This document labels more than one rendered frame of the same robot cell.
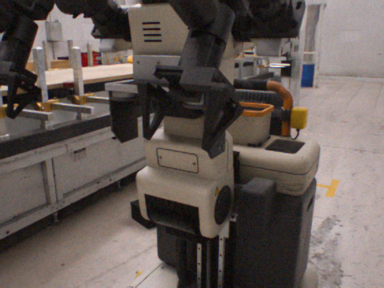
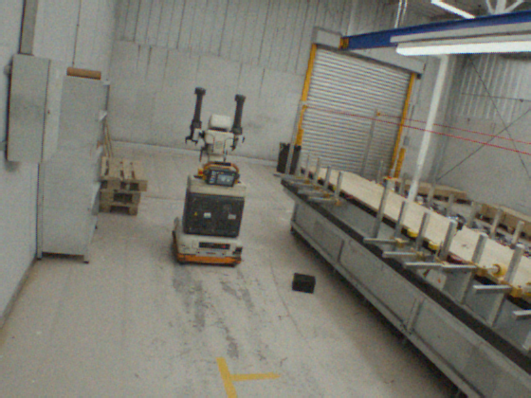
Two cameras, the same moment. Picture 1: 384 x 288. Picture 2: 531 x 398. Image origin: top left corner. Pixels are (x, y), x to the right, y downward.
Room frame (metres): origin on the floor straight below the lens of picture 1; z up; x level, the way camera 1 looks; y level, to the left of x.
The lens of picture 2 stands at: (3.92, -2.61, 1.60)
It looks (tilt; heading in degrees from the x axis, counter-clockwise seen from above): 14 degrees down; 130
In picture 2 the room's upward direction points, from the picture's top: 11 degrees clockwise
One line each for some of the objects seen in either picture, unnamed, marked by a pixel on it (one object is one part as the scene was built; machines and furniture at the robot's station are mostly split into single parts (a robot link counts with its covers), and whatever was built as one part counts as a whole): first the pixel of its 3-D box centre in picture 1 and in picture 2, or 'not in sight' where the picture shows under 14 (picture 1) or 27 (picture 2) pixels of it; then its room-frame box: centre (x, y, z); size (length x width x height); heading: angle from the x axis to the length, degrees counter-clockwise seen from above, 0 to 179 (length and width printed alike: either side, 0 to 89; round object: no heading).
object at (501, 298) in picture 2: not in sight; (505, 286); (3.75, -0.35, 0.94); 0.04 x 0.04 x 0.48; 61
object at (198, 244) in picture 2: not in sight; (214, 245); (1.37, -0.24, 0.23); 0.41 x 0.02 x 0.08; 60
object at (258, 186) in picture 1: (212, 210); not in sight; (0.90, -0.07, 0.68); 0.28 x 0.27 x 0.25; 60
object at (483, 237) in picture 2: not in sight; (471, 271); (3.54, -0.23, 0.91); 0.04 x 0.04 x 0.48; 61
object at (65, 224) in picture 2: not in sight; (74, 163); (0.39, -1.23, 0.78); 0.90 x 0.45 x 1.55; 151
